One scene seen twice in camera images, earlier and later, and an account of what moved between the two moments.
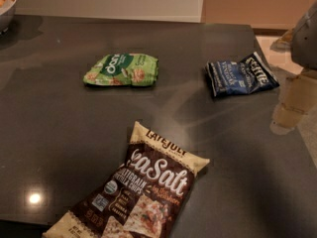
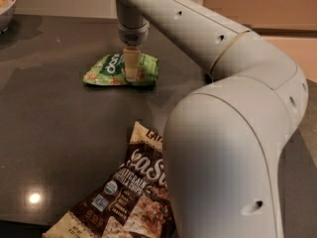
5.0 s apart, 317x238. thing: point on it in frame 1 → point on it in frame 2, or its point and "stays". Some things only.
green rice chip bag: [122, 68] stays
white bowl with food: [7, 13] stays
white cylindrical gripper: [306, 39] → [133, 36]
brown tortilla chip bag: [144, 193] stays
